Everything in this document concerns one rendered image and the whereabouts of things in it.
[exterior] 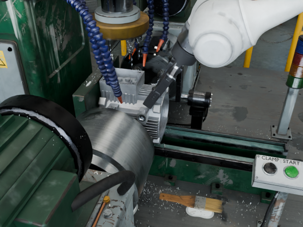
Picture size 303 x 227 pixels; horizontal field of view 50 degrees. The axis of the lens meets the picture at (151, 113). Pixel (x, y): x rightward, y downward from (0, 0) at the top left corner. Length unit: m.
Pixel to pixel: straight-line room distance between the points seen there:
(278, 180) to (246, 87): 0.96
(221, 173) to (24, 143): 0.76
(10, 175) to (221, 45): 0.41
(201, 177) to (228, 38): 0.62
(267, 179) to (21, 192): 0.59
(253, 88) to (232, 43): 1.13
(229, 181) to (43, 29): 0.75
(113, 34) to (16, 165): 0.54
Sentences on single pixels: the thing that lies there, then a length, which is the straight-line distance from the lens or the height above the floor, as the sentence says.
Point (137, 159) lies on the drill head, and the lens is 0.79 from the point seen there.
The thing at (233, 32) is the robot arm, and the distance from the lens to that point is 0.63.
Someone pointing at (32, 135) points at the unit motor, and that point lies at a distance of 0.48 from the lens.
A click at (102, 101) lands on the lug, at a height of 1.08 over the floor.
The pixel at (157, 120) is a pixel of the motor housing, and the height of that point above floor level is 1.05.
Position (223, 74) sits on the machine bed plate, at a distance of 1.85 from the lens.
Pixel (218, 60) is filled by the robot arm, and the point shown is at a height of 1.37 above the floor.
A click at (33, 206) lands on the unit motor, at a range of 0.43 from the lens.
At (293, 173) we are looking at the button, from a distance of 0.87.
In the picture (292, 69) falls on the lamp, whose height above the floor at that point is 1.10.
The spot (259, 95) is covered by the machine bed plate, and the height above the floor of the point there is 0.80.
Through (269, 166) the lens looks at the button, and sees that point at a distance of 0.86.
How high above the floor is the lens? 1.63
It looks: 34 degrees down
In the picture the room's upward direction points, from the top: straight up
